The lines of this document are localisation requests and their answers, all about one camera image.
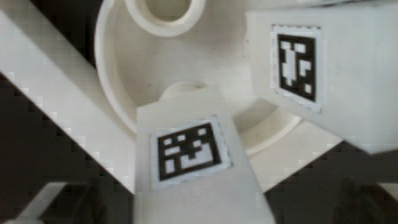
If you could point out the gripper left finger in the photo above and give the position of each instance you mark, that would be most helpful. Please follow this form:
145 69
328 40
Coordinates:
69 204

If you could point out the white round stool seat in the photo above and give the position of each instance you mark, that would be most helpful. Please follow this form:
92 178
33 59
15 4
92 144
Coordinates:
152 66

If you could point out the white front fence wall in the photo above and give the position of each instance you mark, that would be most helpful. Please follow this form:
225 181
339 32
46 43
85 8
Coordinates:
56 78

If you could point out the white stool leg with tag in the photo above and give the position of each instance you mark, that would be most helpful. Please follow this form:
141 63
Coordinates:
325 64

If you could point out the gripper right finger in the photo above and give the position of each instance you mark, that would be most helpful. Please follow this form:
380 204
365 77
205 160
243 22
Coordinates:
367 205

